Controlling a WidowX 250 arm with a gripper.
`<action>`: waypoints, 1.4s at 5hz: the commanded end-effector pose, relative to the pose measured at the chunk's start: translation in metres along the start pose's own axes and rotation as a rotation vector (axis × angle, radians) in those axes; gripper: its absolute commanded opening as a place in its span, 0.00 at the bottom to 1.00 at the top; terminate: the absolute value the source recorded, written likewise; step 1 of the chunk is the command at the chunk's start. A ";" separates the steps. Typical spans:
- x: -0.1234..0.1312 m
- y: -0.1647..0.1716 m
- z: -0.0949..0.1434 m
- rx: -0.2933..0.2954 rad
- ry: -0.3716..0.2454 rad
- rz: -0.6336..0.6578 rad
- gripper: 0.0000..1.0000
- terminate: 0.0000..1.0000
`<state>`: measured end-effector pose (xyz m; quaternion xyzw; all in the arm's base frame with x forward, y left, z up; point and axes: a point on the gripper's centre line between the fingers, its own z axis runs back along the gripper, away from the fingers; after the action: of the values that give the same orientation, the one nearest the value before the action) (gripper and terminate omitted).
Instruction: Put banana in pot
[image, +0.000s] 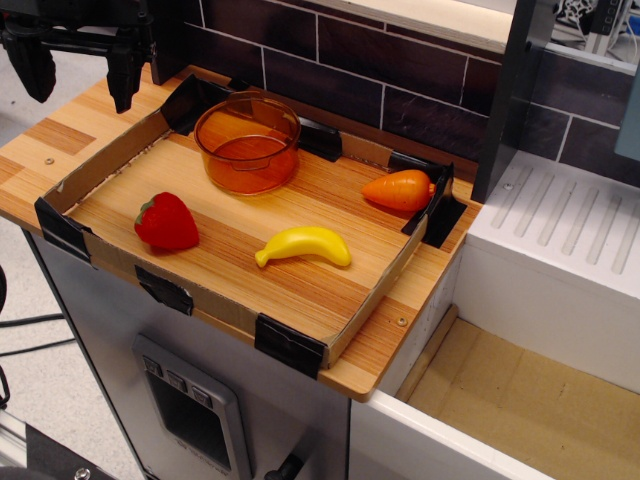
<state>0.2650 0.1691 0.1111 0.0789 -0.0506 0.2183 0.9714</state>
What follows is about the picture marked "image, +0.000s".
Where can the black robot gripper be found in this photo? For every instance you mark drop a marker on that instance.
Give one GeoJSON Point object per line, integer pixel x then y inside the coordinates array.
{"type": "Point", "coordinates": [119, 30]}

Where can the yellow toy banana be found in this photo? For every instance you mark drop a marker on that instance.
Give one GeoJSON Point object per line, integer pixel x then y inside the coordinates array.
{"type": "Point", "coordinates": [301, 241]}

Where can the taped cardboard fence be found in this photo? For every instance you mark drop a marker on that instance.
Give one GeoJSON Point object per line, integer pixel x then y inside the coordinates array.
{"type": "Point", "coordinates": [303, 311]}

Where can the transparent orange plastic pot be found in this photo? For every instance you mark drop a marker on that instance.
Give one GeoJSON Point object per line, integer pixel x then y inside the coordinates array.
{"type": "Point", "coordinates": [249, 143]}

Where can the red toy strawberry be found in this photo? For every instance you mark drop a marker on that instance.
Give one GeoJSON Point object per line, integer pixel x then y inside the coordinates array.
{"type": "Point", "coordinates": [166, 222]}

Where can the orange toy carrot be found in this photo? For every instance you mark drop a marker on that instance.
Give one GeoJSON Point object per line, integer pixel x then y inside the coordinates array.
{"type": "Point", "coordinates": [407, 190]}

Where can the grey toy oven cabinet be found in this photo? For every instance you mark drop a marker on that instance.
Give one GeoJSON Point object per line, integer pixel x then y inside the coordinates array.
{"type": "Point", "coordinates": [192, 401]}

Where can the black oven knob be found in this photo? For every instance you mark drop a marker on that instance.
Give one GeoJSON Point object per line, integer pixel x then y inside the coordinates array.
{"type": "Point", "coordinates": [288, 470]}

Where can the white toy sink unit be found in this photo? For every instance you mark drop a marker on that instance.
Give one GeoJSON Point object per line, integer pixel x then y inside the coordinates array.
{"type": "Point", "coordinates": [525, 364]}

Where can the dark grey upright post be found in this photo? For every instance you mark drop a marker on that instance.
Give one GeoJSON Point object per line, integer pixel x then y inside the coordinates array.
{"type": "Point", "coordinates": [530, 32]}

